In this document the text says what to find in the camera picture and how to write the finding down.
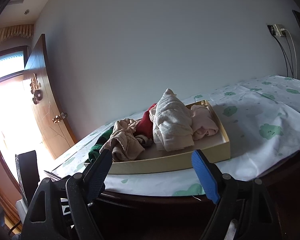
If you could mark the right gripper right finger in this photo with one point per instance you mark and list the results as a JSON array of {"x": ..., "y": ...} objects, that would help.
[{"x": 244, "y": 203}]

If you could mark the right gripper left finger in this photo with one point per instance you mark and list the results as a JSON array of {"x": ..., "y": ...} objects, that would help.
[{"x": 80, "y": 189}]

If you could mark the green underwear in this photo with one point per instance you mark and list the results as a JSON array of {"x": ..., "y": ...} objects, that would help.
[{"x": 94, "y": 152}]

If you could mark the beige dotted underwear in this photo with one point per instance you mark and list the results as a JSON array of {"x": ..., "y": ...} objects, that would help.
[{"x": 122, "y": 143}]

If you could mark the pale pink underwear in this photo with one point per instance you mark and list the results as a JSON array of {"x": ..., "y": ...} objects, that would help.
[{"x": 202, "y": 122}]

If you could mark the white dotted underwear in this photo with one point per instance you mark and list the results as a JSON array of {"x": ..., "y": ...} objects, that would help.
[{"x": 172, "y": 123}]

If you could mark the bright red underwear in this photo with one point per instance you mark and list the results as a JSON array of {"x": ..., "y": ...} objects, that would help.
[{"x": 145, "y": 125}]

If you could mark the shallow gold cardboard tray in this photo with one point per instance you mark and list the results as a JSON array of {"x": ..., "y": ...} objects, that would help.
[{"x": 216, "y": 148}]

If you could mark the wooden door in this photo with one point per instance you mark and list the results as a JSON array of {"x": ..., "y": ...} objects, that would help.
[{"x": 59, "y": 137}]

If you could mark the white green-patterned table cloth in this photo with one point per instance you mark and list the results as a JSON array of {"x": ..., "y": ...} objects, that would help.
[{"x": 262, "y": 119}]

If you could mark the brass door knob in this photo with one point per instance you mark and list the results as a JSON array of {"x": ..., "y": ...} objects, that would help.
[{"x": 60, "y": 117}]

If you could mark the gold door ornament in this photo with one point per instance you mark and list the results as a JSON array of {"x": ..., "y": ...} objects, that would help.
[{"x": 36, "y": 89}]

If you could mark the wall power outlet with plugs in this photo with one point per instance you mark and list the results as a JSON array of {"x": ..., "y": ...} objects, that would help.
[{"x": 277, "y": 30}]

